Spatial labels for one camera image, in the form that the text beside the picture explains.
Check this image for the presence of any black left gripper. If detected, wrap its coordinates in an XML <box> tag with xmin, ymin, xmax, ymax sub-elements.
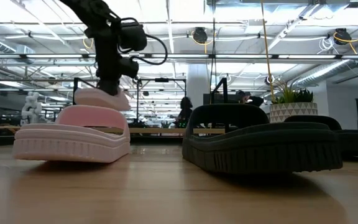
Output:
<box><xmin>85</xmin><ymin>21</ymin><xmax>140</xmax><ymax>96</ymax></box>

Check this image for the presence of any pink foam slide sandal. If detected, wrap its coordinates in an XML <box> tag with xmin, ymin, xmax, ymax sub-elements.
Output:
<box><xmin>74</xmin><ymin>87</ymin><xmax>132</xmax><ymax>112</ymax></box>
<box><xmin>12</xmin><ymin>105</ymin><xmax>132</xmax><ymax>164</ymax></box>

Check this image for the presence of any black foam slide sandal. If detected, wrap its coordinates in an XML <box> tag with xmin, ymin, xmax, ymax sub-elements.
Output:
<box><xmin>283</xmin><ymin>115</ymin><xmax>358</xmax><ymax>157</ymax></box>
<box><xmin>181</xmin><ymin>103</ymin><xmax>344</xmax><ymax>174</ymax></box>

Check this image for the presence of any white robot figure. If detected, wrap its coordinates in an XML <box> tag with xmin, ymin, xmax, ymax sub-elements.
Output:
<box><xmin>21</xmin><ymin>91</ymin><xmax>48</xmax><ymax>125</ymax></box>

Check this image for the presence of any person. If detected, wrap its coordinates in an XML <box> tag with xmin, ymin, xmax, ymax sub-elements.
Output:
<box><xmin>175</xmin><ymin>96</ymin><xmax>194</xmax><ymax>129</ymax></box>
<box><xmin>235</xmin><ymin>90</ymin><xmax>264</xmax><ymax>107</ymax></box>

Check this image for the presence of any green plant in patterned pot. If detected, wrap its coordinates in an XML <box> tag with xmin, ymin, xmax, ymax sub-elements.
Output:
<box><xmin>269</xmin><ymin>80</ymin><xmax>319</xmax><ymax>123</ymax></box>

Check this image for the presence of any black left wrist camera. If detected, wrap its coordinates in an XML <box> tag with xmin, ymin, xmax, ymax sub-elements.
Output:
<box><xmin>118</xmin><ymin>21</ymin><xmax>148</xmax><ymax>52</ymax></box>

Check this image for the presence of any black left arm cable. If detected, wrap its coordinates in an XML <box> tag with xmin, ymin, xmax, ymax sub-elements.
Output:
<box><xmin>118</xmin><ymin>17</ymin><xmax>169</xmax><ymax>66</ymax></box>

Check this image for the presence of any black ceiling cable reel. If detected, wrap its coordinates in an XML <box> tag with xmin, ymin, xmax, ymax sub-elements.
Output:
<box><xmin>191</xmin><ymin>27</ymin><xmax>209</xmax><ymax>45</ymax></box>
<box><xmin>333</xmin><ymin>27</ymin><xmax>352</xmax><ymax>46</ymax></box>

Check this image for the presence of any black hanging cable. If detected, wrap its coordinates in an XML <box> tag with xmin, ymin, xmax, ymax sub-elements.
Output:
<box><xmin>209</xmin><ymin>0</ymin><xmax>217</xmax><ymax>105</ymax></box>

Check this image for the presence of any yellow hanging cable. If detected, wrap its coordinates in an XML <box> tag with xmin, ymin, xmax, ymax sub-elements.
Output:
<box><xmin>260</xmin><ymin>0</ymin><xmax>276</xmax><ymax>103</ymax></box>

